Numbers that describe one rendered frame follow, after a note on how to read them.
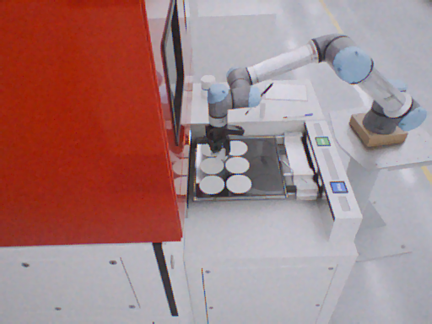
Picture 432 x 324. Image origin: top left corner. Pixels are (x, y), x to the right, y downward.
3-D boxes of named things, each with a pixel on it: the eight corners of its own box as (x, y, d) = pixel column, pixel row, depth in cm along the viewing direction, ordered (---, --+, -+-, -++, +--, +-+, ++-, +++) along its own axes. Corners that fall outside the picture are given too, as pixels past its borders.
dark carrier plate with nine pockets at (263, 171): (195, 197, 141) (195, 197, 140) (197, 141, 166) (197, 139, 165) (283, 195, 140) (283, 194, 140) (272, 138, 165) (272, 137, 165)
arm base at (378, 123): (380, 113, 180) (386, 95, 174) (402, 130, 170) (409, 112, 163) (355, 119, 176) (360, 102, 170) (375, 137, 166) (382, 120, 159)
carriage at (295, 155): (295, 201, 144) (296, 196, 142) (283, 141, 170) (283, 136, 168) (315, 200, 144) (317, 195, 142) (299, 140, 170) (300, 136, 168)
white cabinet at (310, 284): (197, 346, 186) (183, 261, 130) (201, 202, 256) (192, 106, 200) (322, 343, 185) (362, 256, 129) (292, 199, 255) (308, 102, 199)
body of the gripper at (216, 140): (203, 145, 149) (202, 121, 140) (221, 137, 152) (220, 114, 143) (213, 155, 144) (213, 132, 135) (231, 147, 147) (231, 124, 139)
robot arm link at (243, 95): (254, 77, 137) (226, 80, 136) (261, 92, 129) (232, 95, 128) (253, 94, 143) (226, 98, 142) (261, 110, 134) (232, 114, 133)
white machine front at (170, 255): (171, 315, 115) (153, 245, 87) (185, 147, 174) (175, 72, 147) (181, 315, 115) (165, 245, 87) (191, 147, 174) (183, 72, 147)
